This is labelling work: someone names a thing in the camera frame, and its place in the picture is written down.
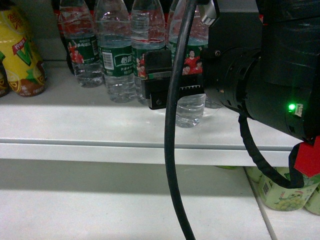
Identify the green grape drink bottle middle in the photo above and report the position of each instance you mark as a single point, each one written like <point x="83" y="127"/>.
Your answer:
<point x="313" y="203"/>

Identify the yellow lemon tea bottle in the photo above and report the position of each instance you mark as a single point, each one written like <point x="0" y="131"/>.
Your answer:
<point x="23" y="65"/>

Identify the water bottle barcode label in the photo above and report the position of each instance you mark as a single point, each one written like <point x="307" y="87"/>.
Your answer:
<point x="112" y="29"/>

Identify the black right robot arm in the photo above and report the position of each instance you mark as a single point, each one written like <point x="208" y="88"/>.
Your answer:
<point x="265" y="67"/>

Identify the green grape drink bottle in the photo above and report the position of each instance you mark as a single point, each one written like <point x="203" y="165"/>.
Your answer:
<point x="313" y="203"/>
<point x="283" y="199"/>

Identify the water bottle white cap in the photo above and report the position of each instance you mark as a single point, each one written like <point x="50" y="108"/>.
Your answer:
<point x="209" y="103"/>

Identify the green grape drink bottle left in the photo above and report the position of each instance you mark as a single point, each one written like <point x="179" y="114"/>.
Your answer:
<point x="283" y="199"/>

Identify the water bottle leftmost back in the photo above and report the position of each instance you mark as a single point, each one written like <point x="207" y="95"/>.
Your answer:
<point x="78" y="30"/>

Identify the brown lemon tea bottle edge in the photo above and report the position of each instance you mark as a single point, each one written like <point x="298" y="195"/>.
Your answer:
<point x="4" y="84"/>

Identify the water bottle green label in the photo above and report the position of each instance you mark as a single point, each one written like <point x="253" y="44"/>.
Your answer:
<point x="190" y="109"/>

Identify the white shelf board left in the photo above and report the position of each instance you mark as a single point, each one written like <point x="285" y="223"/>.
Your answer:
<point x="70" y="123"/>

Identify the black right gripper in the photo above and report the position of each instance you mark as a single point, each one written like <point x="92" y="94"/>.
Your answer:
<point x="234" y="40"/>

